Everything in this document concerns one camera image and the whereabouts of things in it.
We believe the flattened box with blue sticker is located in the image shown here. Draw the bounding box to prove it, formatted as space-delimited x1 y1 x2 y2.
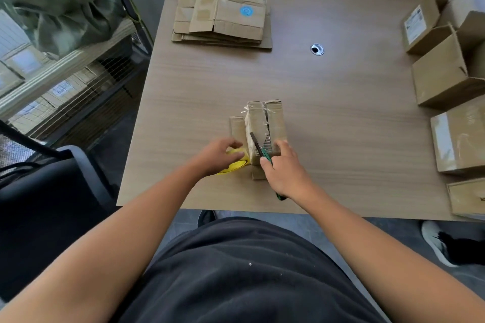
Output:
188 0 268 42

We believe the green utility knife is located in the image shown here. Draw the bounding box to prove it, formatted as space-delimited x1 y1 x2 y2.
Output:
249 131 287 201

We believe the open box with white label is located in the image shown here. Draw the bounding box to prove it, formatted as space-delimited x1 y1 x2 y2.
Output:
400 0 485 56

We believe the person's right forearm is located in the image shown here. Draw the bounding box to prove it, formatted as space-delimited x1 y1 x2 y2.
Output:
282 184 485 323

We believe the person's right hand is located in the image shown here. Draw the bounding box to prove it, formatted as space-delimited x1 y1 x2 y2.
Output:
259 140 316 201

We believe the black metal shelf rack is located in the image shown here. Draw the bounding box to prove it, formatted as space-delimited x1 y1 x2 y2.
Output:
0 0 155 147

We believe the row of labelled shelf cartons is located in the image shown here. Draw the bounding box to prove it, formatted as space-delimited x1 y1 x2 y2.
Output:
0 9 134 139

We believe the black office chair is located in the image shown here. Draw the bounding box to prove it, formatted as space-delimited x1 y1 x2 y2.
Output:
0 119 119 303

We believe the stack of flattened cardboard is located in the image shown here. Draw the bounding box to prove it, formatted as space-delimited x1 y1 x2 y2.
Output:
171 0 274 51

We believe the open plain cardboard box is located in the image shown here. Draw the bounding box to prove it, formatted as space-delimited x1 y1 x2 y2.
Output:
411 23 485 110

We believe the taped closed cardboard box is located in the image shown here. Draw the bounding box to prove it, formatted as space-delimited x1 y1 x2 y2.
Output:
430 95 485 176

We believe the small torn cardboard box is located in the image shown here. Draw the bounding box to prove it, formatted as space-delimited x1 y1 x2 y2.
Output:
229 99 288 181

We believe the dark shoe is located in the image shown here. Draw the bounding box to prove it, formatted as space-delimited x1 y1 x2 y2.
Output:
197 209 217 228

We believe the person's left forearm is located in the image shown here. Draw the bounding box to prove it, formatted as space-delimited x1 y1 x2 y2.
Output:
0 161 213 323

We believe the person's left hand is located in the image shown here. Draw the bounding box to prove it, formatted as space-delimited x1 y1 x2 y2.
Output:
196 138 246 178

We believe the black garment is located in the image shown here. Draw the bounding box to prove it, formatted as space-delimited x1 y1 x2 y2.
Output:
113 216 388 323

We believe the small closed cardboard box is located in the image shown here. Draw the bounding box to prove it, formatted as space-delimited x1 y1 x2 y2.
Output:
446 177 485 221

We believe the yellow tape roll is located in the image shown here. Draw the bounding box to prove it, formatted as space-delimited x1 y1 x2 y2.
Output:
215 147 251 175

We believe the yellow-green cable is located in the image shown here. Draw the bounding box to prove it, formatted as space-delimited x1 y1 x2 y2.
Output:
126 0 153 41

